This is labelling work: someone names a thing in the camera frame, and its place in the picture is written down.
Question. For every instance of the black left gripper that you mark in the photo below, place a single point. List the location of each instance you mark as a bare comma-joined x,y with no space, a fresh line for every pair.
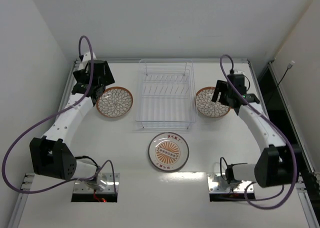
97,93

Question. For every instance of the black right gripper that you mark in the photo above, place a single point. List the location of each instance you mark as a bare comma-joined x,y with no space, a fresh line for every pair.
221,94

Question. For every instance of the floral brown-rim plate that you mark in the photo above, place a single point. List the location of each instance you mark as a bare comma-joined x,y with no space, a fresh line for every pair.
115,102
205,105

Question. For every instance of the orange sunburst plate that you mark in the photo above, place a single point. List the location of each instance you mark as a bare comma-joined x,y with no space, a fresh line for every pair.
168,152

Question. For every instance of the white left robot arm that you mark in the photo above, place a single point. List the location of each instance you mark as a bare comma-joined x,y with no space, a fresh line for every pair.
51,154

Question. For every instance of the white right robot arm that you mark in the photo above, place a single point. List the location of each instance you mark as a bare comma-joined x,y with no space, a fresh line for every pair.
278,163

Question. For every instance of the clear wire dish rack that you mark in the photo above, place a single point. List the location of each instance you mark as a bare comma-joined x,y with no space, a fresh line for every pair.
166,94

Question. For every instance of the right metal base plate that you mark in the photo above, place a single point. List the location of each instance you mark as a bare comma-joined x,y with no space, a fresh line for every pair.
218,186

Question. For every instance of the metal base plate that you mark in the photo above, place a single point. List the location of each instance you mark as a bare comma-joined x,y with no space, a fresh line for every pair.
105,183
218,186

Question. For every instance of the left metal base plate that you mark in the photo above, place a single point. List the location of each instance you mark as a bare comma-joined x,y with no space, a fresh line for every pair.
105,183

